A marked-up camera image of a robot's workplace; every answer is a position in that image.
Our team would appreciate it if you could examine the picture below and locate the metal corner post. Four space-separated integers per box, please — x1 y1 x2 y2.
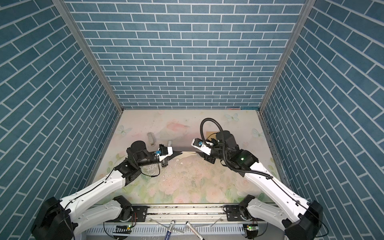
53 0 124 114
259 0 316 113

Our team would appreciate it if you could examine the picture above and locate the right circuit board green led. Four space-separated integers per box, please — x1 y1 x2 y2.
243 224 259 240

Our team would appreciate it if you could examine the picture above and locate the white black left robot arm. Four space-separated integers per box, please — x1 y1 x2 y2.
31 141 182 240

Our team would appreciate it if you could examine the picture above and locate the metal corner post right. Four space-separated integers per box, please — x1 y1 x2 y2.
259 0 316 113

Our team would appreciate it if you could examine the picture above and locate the left circuit board green led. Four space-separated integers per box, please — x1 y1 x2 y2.
112 225 132 240

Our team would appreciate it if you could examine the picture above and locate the metal corner post left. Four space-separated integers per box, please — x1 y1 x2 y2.
53 0 124 114

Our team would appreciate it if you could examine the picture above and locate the grey stapler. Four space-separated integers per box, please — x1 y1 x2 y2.
147 132 156 146

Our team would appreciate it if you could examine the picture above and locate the brown kraft envelope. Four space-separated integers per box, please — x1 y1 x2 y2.
205 131 219 141

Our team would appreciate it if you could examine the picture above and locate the blue marker pen left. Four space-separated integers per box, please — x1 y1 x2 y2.
164 221 175 240

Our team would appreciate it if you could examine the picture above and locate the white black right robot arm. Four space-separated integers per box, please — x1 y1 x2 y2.
192 131 324 240

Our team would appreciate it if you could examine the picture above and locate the black corrugated cable hose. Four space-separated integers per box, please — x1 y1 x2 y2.
199 117 224 145

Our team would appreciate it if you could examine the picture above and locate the circuit board green led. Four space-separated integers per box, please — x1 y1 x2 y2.
112 225 132 240
243 224 259 240

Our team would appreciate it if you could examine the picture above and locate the black marker pen middle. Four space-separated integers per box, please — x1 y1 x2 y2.
186 222 205 240

